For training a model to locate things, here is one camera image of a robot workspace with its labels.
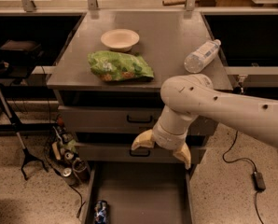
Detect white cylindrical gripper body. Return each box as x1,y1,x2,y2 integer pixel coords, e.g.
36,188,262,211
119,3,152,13
152,122,186,150

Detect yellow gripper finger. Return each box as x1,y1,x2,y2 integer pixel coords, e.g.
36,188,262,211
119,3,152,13
173,143,191,170
132,130,155,150

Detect blue pepsi can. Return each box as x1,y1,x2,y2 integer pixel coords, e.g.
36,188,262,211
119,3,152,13
94,200,108,224

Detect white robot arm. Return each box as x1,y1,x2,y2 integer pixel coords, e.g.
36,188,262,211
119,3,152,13
132,74,278,169

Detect grey bottom drawer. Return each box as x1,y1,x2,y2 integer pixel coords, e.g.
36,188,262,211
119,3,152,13
81,161,194,224

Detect grey drawer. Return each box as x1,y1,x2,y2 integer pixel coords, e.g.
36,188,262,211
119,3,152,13
58,105,219,137
81,161,194,224
74,142,207,165

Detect grey middle drawer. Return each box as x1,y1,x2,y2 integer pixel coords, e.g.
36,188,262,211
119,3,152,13
74,142,207,165

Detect grey drawer cabinet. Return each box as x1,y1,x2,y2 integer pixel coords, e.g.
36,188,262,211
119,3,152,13
46,9,234,224

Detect grey top drawer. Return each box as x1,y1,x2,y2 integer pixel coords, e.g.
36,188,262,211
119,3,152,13
58,105,219,137

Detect silver can on floor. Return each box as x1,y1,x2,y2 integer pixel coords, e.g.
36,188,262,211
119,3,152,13
62,168,76,186

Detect brown cup on floor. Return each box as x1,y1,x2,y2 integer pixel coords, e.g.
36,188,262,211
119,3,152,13
72,159,90,182

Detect clear plastic water bottle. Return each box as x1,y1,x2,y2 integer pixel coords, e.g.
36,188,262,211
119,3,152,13
184,39,221,74

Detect black power adapter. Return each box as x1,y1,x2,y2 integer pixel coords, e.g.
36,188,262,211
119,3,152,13
253,172,266,191

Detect green chip bag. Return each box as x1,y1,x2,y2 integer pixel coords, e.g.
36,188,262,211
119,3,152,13
88,50,154,82

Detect pile of snacks on floor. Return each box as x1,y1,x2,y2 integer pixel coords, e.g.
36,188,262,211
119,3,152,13
51,116,77,164

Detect white bowl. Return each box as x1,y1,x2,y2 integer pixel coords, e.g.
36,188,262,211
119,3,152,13
101,29,140,52

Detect black grabber tool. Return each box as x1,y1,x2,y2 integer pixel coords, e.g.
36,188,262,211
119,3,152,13
0,89,48,180

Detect wooden stick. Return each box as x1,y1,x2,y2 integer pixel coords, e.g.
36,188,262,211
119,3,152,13
162,0,186,7

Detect black box on shelf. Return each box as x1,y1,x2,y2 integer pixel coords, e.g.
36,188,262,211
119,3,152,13
0,40,42,58

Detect black power cable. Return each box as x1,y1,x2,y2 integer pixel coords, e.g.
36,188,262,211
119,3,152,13
222,130,266,224

